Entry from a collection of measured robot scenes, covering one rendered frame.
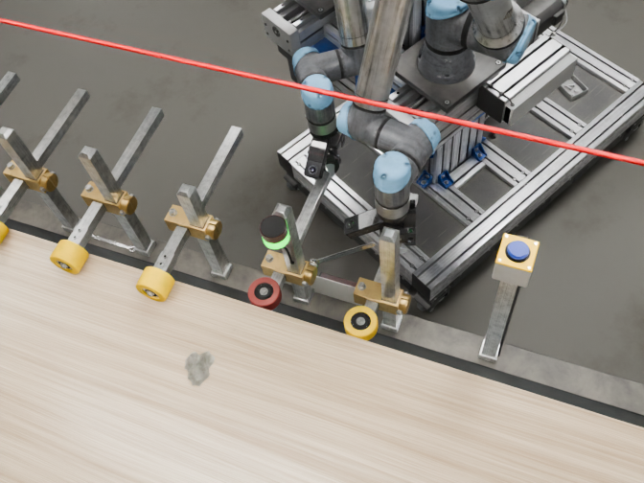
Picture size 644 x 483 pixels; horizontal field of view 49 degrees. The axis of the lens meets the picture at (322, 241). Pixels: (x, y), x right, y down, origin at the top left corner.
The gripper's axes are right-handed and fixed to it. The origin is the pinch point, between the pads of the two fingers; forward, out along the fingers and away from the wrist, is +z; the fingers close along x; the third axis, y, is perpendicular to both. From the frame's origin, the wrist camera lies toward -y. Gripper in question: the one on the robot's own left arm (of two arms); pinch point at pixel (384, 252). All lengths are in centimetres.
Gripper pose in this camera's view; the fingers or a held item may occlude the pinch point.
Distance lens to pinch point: 173.9
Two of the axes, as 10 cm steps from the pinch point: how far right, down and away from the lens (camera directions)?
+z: 1.0, 5.1, 8.5
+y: 10.0, -0.4, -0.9
